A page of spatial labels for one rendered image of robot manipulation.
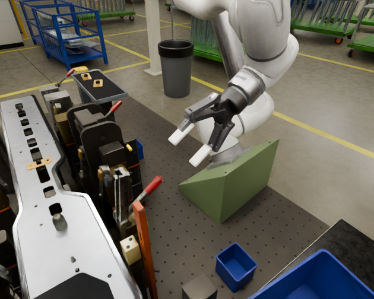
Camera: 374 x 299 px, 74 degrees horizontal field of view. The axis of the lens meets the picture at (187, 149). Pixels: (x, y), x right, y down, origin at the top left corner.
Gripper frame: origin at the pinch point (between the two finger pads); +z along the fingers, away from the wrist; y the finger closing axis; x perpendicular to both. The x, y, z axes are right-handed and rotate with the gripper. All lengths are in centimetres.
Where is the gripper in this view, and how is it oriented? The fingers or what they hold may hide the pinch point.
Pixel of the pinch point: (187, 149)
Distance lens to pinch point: 66.7
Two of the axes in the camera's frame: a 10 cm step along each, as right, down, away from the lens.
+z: -6.9, 7.2, -0.7
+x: 5.8, 4.8, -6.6
